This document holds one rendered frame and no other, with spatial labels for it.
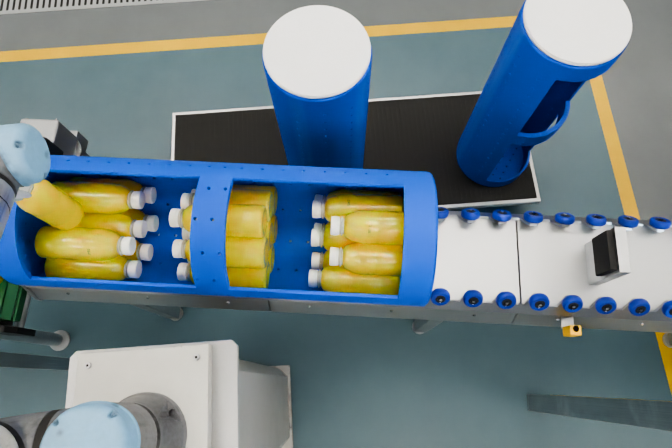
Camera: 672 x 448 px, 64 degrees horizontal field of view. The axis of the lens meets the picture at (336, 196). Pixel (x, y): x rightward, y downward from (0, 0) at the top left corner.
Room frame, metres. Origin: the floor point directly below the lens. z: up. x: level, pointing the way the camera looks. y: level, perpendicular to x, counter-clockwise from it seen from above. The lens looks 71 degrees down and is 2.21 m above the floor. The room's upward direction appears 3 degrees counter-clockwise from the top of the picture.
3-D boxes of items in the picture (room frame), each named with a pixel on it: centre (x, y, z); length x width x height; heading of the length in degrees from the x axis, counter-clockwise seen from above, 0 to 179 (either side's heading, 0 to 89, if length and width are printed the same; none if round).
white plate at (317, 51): (0.81, 0.03, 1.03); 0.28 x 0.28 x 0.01
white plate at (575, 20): (0.87, -0.65, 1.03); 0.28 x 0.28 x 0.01
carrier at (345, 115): (0.81, 0.03, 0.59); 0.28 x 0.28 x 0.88
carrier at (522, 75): (0.87, -0.65, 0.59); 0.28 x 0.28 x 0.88
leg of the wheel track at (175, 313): (0.30, 0.67, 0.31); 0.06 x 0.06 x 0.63; 84
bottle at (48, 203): (0.36, 0.57, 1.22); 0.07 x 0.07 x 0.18
